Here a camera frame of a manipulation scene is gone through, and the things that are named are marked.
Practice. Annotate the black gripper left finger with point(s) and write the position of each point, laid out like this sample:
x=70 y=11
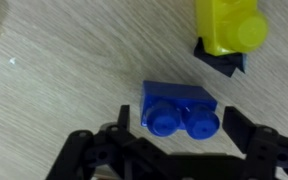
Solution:
x=84 y=153

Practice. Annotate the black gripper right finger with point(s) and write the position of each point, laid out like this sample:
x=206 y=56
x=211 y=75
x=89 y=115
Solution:
x=267 y=146

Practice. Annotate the black tape patch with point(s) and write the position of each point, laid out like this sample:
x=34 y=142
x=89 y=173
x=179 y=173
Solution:
x=222 y=63

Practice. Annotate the yellow toy block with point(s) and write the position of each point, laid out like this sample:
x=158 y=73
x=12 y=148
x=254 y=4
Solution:
x=224 y=26

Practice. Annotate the small blue toy block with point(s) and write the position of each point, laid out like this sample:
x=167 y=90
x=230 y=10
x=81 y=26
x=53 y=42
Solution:
x=177 y=100

